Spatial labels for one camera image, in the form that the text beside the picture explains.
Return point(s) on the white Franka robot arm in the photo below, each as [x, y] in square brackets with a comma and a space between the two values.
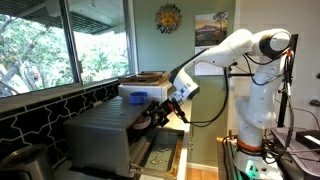
[260, 100]

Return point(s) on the wooden serving tray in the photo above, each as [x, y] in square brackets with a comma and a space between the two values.
[130, 81]

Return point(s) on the black camera stand pole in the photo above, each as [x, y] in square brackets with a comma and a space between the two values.
[283, 110]

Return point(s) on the silver toaster oven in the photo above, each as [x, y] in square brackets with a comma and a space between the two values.
[100, 133]

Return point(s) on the colourful sun wall ornament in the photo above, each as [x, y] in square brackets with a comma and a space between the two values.
[168, 18]

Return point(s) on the white microwave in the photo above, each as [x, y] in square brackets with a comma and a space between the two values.
[150, 91]

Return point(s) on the window frame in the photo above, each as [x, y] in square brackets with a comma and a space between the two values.
[71, 43]

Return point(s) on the glass toaster oven door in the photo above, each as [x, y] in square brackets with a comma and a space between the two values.
[163, 153]

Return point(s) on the black electronics box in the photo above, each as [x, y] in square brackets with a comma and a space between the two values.
[308, 138]

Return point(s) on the brown wooden dish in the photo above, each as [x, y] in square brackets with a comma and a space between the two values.
[148, 75]

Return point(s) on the wall power outlet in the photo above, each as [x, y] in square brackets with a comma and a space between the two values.
[315, 102]

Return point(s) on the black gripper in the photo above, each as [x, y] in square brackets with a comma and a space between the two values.
[165, 111]

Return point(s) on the landscape wall calendar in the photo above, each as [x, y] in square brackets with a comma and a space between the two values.
[210, 30]

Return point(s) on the dark blue bowl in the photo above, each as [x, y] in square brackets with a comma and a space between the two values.
[138, 98]

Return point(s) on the steel cooking pot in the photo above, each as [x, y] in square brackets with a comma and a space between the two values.
[26, 163]

